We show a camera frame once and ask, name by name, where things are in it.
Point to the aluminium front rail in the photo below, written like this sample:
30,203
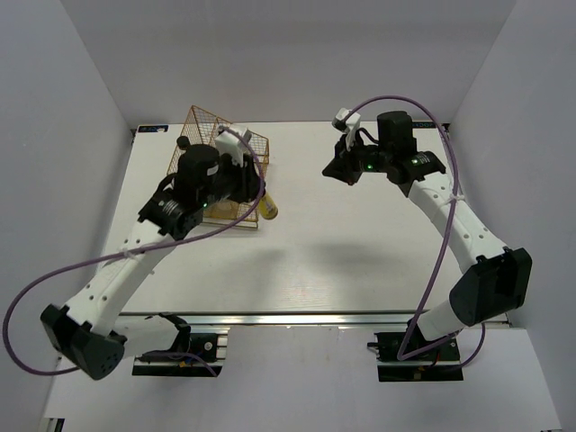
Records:
290,318

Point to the dark sauce glass bottle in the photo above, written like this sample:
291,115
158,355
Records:
183,142

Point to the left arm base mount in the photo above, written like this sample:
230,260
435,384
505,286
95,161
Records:
201,357

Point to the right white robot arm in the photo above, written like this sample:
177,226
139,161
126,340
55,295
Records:
494,276

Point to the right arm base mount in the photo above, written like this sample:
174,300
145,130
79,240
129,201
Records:
439,364

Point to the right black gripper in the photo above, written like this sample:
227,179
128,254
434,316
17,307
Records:
342,166

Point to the left blue table sticker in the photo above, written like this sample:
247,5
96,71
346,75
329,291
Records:
161,128

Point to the blue table sticker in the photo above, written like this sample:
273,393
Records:
423,125
161,128

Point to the small yellow bottle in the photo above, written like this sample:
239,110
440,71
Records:
267,207

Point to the right blue table sticker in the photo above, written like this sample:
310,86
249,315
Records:
423,125

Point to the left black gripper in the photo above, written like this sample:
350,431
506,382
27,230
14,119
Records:
247,178

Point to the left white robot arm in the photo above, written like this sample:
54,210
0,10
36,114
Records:
89,329

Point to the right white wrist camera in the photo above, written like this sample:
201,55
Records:
347,122

